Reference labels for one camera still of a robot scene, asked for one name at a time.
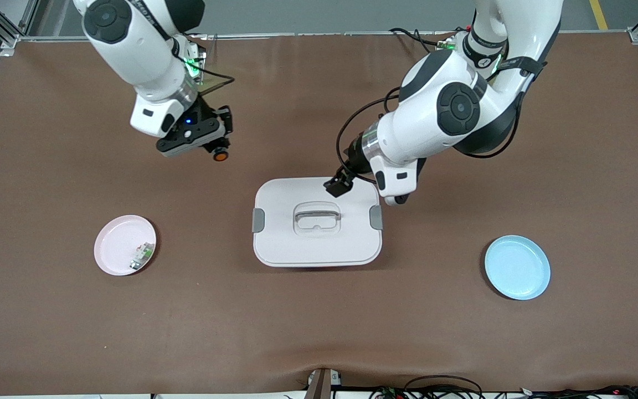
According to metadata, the pale pink lidded box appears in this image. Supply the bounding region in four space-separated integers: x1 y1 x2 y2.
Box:
252 176 384 268

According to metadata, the pink round plate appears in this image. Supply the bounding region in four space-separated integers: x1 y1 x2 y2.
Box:
94 214 157 277

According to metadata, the green and white switch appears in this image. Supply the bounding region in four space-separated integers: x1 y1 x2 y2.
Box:
130 242 157 272

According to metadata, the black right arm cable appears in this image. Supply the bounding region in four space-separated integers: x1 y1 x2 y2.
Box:
171 36 235 92

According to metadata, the grey box lid handle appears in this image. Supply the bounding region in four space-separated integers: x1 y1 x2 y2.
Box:
294 206 342 223

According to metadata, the brown table mat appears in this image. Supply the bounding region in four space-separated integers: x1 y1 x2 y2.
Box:
0 33 638 397

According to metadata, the black left arm base cable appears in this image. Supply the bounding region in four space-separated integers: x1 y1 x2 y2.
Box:
389 27 455 60

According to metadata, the black looped cable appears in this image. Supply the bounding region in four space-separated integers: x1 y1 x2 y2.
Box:
405 375 484 399

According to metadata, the light blue round plate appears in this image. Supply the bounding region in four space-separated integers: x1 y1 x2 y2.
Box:
484 235 551 301

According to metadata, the metal table edge bracket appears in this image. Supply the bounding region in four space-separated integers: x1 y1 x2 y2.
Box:
305 368 343 399

